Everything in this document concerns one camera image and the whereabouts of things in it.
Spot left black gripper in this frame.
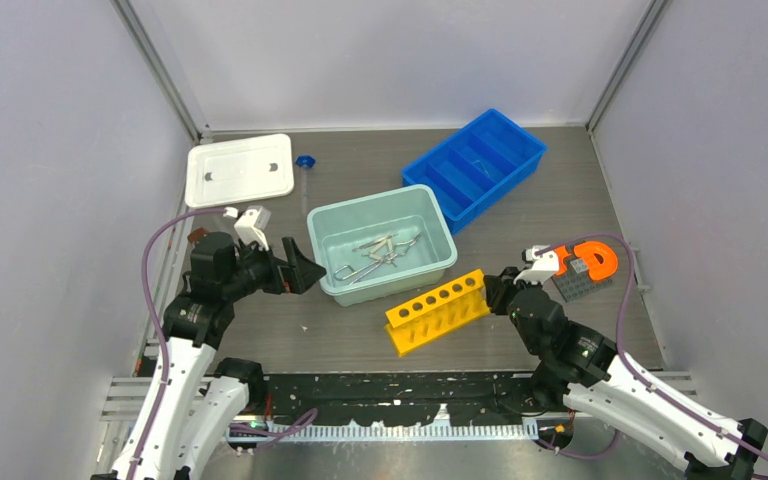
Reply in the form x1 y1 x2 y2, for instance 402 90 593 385
222 236 325 302

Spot metal crucible tongs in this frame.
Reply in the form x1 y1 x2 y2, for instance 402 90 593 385
332 233 424 284

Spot thin metal tweezers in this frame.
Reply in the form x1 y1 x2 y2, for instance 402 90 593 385
352 233 396 253

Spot white clay triangle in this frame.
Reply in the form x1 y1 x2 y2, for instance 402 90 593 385
364 236 397 266

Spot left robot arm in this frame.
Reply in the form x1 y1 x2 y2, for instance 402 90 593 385
104 232 326 479

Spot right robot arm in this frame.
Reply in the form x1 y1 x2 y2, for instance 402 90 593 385
484 267 768 479

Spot yellow test tube rack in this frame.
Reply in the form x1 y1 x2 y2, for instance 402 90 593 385
385 269 490 357

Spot light green plastic tub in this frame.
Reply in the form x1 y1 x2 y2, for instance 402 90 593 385
307 185 458 307

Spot orange and grey stand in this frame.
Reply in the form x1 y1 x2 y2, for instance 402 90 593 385
552 241 619 302

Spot test tube with blue cap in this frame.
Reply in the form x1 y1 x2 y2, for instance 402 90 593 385
295 155 316 216

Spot blue divided plastic bin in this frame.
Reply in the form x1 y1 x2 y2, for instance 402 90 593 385
401 108 547 235

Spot white tub lid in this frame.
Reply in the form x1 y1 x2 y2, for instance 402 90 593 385
184 134 294 209

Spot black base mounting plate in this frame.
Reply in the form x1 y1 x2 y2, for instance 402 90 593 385
266 371 575 427

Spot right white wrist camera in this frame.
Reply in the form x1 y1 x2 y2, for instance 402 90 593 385
514 245 560 286

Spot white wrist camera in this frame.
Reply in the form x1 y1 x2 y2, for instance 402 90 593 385
514 245 560 286
234 205 271 251

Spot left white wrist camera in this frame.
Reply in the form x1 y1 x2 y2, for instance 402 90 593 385
234 205 271 251

